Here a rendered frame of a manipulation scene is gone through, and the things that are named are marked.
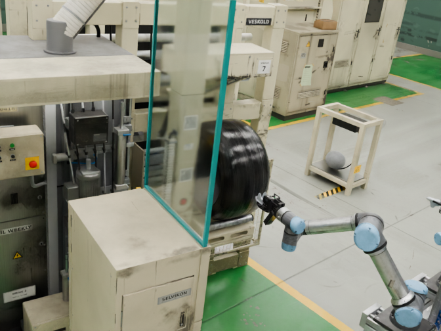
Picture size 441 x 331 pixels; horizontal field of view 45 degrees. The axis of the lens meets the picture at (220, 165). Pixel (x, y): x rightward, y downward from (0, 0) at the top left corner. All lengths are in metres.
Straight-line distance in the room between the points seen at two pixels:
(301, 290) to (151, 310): 2.15
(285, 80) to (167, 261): 5.63
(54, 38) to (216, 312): 2.15
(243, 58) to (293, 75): 4.39
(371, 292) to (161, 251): 2.55
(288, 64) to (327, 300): 4.07
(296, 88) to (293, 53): 0.51
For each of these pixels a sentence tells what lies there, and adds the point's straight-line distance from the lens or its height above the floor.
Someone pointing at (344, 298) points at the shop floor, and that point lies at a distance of 4.18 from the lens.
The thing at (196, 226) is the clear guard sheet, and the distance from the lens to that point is 2.12.
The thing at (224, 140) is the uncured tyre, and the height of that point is 1.40.
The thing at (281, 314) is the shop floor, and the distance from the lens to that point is 3.88.
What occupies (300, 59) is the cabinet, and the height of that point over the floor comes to 0.88.
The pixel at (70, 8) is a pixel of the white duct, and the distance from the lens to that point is 2.59.
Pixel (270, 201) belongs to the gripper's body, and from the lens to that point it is 2.71.
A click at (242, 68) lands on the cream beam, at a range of 3.06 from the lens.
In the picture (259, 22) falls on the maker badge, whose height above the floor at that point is 1.90.
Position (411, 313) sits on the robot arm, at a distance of 2.64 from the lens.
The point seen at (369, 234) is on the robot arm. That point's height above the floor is 1.24.
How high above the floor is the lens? 2.42
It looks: 24 degrees down
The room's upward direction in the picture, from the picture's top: 7 degrees clockwise
